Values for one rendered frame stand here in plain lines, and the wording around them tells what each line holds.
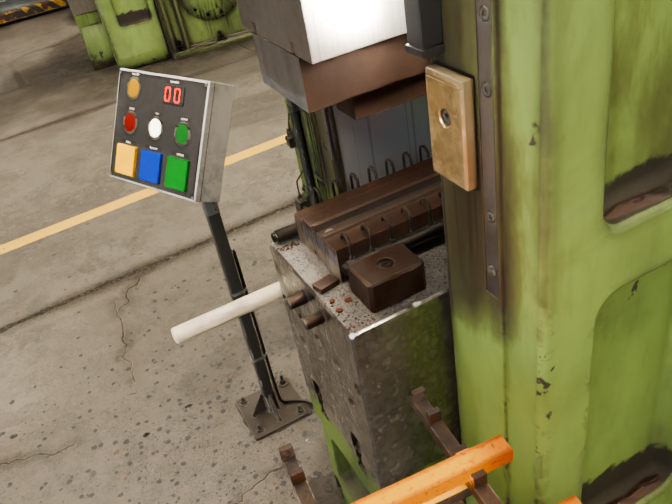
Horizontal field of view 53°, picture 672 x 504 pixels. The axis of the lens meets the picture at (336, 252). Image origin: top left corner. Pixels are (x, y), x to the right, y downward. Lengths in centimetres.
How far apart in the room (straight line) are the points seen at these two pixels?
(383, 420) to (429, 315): 24
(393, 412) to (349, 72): 66
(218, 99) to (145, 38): 448
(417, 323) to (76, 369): 185
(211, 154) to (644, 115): 96
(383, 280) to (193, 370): 152
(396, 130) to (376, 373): 57
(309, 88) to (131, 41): 499
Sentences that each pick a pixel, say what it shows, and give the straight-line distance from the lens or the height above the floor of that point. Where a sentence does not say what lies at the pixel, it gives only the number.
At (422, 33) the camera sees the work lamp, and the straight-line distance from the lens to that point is 97.
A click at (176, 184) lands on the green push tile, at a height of 99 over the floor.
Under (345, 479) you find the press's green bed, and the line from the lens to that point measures 195.
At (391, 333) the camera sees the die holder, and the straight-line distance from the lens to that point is 124.
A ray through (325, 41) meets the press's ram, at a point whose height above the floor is 139.
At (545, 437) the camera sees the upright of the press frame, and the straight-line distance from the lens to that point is 123.
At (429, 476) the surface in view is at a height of 96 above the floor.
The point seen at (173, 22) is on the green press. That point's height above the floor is 29.
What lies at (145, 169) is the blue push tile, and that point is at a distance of 175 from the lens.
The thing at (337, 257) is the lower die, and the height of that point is 98.
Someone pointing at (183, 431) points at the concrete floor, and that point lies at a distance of 243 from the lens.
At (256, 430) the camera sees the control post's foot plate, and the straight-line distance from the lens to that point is 232.
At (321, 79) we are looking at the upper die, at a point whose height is 132.
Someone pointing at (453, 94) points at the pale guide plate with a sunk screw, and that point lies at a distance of 97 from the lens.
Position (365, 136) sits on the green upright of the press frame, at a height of 106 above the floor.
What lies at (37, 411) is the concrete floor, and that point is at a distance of 278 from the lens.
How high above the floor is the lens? 171
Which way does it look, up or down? 35 degrees down
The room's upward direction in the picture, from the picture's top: 11 degrees counter-clockwise
